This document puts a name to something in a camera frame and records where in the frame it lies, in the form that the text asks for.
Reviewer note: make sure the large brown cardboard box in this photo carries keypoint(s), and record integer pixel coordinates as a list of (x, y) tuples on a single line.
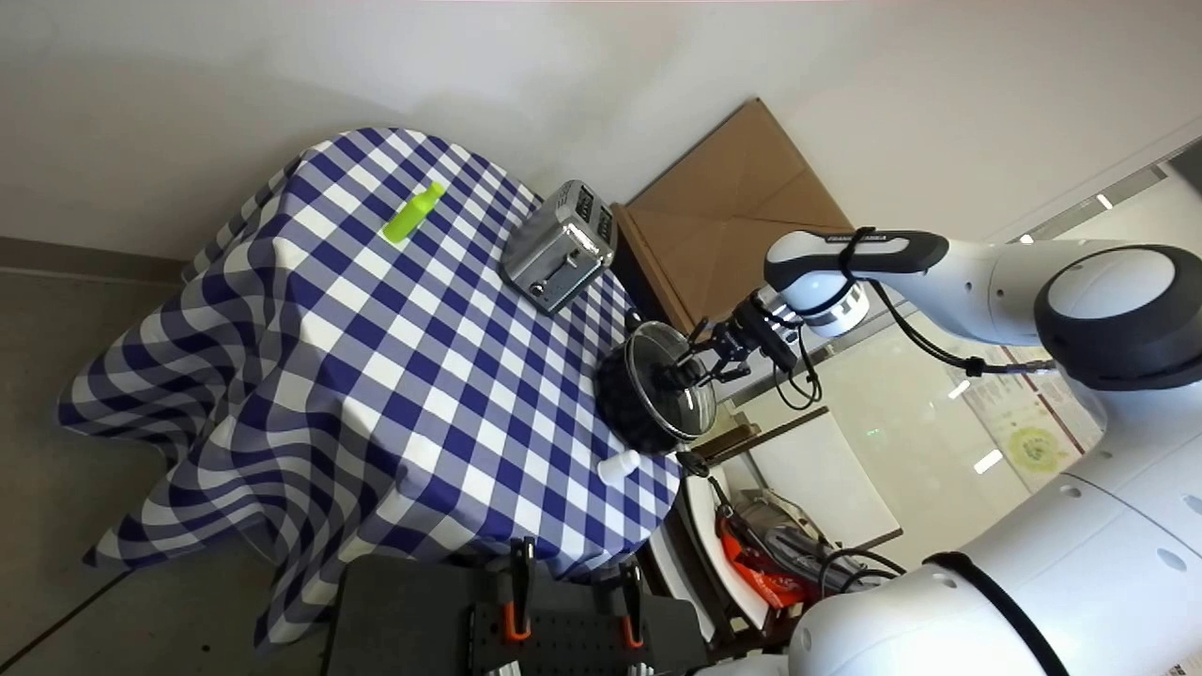
[(706, 222)]

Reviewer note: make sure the green plastic bottle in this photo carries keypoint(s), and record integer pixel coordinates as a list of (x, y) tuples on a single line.
[(414, 210)]

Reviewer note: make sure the black perforated base board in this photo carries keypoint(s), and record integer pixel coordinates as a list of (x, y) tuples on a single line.
[(449, 622)]

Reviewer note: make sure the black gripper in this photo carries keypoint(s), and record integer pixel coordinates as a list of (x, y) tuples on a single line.
[(717, 345)]

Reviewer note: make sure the orange tool on plate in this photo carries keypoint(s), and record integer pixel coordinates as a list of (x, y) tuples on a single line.
[(773, 547)]

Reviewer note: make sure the black cooking pot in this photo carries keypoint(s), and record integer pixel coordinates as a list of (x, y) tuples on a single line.
[(617, 402)]

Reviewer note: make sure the black glass pot lid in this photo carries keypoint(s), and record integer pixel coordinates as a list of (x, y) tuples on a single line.
[(669, 384)]

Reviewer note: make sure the blue white checkered tablecloth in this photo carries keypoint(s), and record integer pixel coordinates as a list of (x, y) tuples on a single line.
[(329, 396)]

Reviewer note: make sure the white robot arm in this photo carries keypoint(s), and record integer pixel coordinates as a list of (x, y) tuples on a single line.
[(1098, 567)]

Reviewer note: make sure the silver toaster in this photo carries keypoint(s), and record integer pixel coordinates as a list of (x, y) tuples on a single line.
[(560, 245)]

